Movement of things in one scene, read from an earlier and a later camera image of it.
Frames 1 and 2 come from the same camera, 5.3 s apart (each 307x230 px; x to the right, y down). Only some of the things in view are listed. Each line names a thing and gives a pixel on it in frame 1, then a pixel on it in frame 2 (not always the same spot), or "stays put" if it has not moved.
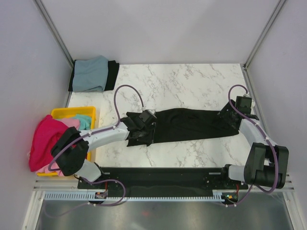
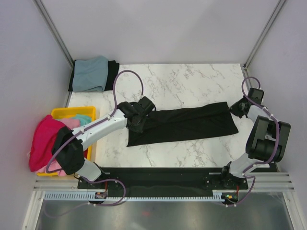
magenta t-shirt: x=44 y=135 stays put
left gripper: x=151 y=135 → x=138 y=129
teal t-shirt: x=85 y=121 stays put
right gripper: x=230 y=107 → x=233 y=109
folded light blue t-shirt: x=90 y=74 stays put
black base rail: x=195 y=180 stays put
